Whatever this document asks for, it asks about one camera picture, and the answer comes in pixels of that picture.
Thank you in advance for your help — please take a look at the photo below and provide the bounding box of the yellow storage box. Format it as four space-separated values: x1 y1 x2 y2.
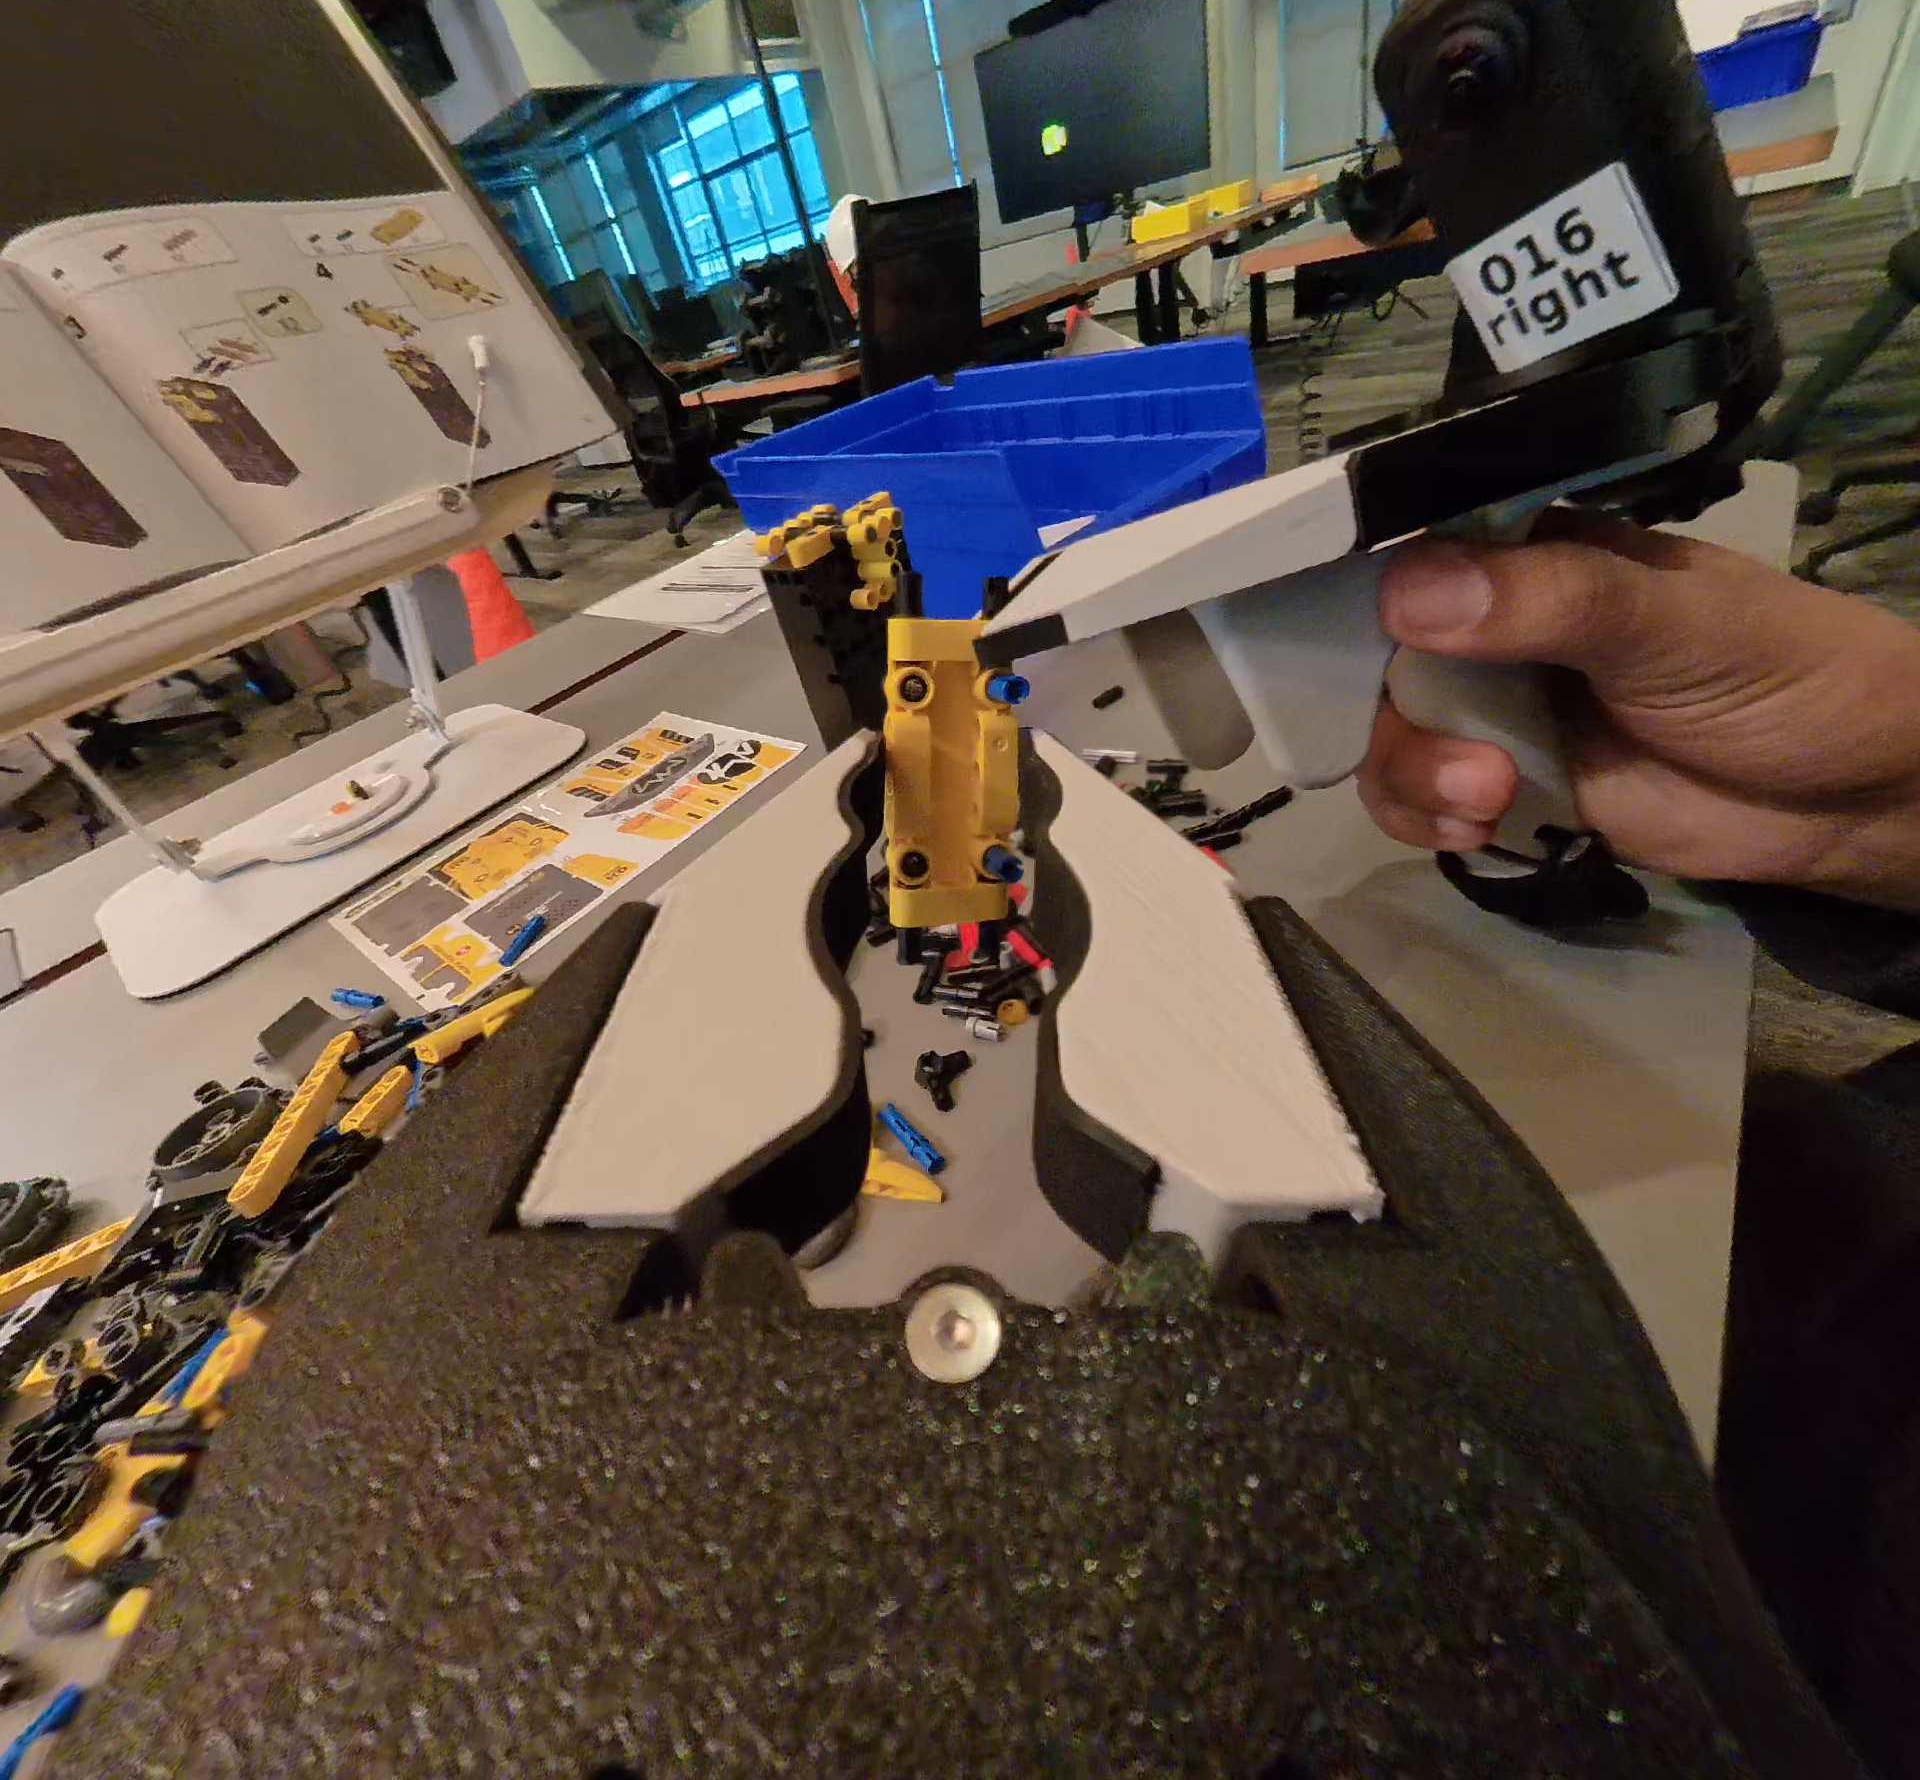
1128 180 1255 246

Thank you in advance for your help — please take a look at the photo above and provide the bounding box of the orange cone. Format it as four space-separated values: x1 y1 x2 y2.
447 545 537 665

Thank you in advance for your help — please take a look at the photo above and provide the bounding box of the white book stand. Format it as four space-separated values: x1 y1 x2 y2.
0 0 624 1006

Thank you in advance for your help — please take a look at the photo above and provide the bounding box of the blue storage bin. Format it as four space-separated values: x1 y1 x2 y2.
710 337 1264 619
1693 8 1832 113

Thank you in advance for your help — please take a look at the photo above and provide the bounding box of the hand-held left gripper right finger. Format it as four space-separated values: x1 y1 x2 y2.
1027 734 1387 1263

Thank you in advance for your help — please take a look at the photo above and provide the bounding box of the pile of yellow grey bricks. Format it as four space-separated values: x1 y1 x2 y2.
0 977 540 1750

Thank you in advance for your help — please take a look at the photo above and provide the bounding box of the yellow brick assembly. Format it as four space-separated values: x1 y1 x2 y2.
877 577 1041 929

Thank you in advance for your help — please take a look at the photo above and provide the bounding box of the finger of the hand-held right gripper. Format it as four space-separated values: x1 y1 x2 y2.
975 450 1368 679

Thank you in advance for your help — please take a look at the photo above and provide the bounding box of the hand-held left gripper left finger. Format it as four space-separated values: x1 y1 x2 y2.
514 730 888 1240

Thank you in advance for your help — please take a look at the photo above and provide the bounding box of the white paper sheet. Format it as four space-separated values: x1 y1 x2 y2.
582 532 775 636

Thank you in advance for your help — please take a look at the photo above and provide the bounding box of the yellow sticker sheet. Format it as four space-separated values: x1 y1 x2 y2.
330 710 809 1013

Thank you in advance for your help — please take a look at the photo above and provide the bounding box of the person's right hand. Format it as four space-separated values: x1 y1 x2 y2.
1352 521 1920 915

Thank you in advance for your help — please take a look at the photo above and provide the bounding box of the pile of black red pins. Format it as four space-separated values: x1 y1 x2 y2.
861 745 1299 1045

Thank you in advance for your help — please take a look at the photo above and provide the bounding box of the black block with yellow beams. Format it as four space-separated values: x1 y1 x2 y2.
757 490 927 750

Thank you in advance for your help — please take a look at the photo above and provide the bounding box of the instruction booklet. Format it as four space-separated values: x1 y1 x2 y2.
0 188 624 642

